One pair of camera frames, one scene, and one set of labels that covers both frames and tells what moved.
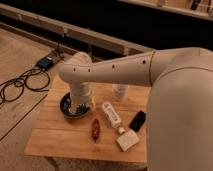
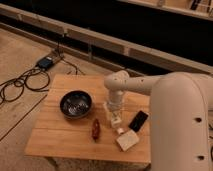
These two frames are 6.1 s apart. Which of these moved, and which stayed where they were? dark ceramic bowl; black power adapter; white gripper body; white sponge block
Moved: white gripper body
Stayed: dark ceramic bowl; black power adapter; white sponge block
